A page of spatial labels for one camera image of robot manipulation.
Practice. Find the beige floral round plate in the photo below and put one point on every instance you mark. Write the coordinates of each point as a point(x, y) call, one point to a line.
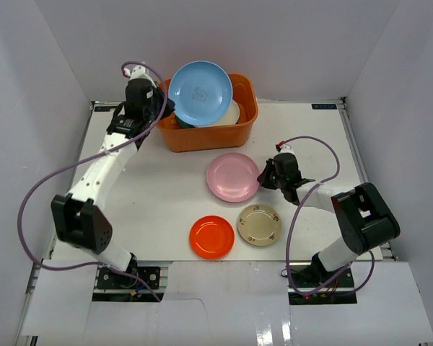
point(259, 225)

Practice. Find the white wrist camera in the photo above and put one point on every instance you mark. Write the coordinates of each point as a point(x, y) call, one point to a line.
point(284, 148)
point(137, 72)

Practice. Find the teal square plate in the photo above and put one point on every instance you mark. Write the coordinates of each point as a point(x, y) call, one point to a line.
point(183, 124)

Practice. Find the blue round plate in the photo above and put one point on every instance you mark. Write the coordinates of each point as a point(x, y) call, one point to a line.
point(202, 92)

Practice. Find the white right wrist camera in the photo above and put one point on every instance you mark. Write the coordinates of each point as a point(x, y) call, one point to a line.
point(284, 148)

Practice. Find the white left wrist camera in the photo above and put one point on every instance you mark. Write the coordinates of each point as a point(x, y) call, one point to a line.
point(137, 72)

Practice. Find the orange plastic bin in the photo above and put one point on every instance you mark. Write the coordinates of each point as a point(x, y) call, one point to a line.
point(179, 139)

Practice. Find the cream white round plate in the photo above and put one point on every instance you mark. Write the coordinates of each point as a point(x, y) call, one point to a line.
point(231, 116)

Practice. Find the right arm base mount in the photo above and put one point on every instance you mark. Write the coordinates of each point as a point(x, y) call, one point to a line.
point(338, 292)

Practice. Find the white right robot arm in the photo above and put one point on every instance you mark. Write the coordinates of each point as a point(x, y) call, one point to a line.
point(364, 218)

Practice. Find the pink round plate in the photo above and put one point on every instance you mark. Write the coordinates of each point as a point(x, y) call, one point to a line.
point(232, 177)

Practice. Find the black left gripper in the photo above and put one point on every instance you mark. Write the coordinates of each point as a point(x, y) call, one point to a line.
point(159, 104)

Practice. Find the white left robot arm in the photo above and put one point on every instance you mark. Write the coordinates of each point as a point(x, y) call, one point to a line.
point(78, 215)

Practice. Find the orange round plate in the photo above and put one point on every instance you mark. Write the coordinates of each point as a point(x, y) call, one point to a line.
point(211, 237)

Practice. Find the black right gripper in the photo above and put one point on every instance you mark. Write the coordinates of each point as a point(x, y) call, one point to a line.
point(264, 178)

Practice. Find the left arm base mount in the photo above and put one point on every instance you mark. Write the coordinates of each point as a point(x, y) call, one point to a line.
point(113, 287)

